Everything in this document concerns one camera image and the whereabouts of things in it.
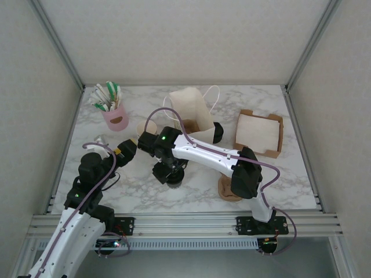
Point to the aluminium front rail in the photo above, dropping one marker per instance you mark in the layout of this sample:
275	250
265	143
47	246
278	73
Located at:
185	224

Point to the wooden stirrer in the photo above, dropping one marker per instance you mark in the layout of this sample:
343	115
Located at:
116	102

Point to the white printed paper bag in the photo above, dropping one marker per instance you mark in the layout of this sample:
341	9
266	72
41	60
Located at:
188	101

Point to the green striped paper packet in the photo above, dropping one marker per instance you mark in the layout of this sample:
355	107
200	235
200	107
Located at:
116	88
110	89

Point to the stack of white napkins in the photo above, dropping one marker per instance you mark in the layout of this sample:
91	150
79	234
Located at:
258	131

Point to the small circuit board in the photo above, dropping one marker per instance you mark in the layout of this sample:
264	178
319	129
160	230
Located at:
268	246
107	245

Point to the pink holder cup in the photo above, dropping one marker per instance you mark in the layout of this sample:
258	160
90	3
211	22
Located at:
116	120

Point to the brown cardboard napkin box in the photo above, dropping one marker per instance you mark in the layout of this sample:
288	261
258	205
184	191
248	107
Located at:
258	155

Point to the paper cup with tan lid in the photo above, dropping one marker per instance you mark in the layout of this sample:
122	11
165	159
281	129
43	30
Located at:
145	127

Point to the white paper packet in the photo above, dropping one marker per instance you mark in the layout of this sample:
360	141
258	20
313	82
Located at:
94	101
100	91

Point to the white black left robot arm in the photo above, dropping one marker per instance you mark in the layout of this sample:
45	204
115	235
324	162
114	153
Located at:
66	240

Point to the aluminium side rail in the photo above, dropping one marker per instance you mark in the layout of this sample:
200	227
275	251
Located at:
301	144
67	144

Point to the aluminium frame post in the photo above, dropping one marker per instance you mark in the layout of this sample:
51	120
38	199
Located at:
58	43
311	43

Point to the black paper coffee cup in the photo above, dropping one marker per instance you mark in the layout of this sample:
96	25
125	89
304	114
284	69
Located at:
175	186

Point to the black plastic coffee lid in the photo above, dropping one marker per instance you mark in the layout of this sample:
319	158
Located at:
177	177

